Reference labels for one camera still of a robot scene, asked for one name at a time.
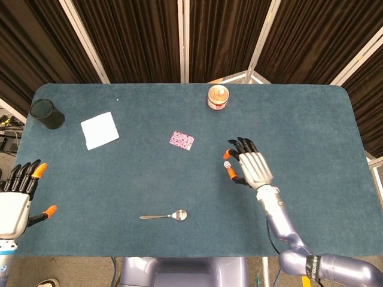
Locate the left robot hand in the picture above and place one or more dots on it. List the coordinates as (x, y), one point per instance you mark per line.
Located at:
(12, 209)

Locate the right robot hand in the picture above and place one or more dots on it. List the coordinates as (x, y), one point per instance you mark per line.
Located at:
(254, 167)

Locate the white die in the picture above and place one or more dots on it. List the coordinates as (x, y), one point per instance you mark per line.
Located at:
(227, 164)

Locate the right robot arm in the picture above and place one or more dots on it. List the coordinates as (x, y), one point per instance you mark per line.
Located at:
(278, 215)

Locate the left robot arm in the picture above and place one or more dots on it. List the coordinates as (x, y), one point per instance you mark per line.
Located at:
(6, 263)

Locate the pink patterned card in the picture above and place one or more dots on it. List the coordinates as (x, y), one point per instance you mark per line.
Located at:
(181, 140)

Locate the small food can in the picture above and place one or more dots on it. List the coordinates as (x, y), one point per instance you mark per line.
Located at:
(218, 97)

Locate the metal spoon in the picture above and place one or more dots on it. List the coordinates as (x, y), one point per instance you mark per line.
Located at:
(181, 215)

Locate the black mesh cup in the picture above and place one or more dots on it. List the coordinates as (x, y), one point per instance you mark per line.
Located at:
(49, 115)

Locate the white table leg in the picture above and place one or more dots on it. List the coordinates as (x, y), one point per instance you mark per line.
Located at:
(265, 272)

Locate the blue table cloth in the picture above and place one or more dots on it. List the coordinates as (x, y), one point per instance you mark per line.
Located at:
(149, 179)

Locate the white paper napkin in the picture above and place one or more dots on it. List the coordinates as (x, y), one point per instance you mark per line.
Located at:
(100, 130)

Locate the purple robot torso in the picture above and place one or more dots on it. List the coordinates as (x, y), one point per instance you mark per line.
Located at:
(185, 272)

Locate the brown curtain screen panel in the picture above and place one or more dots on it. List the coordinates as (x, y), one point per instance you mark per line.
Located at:
(368, 98)
(134, 39)
(224, 36)
(30, 45)
(314, 39)

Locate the white metal frame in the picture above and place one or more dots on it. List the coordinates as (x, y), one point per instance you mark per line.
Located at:
(376, 164)

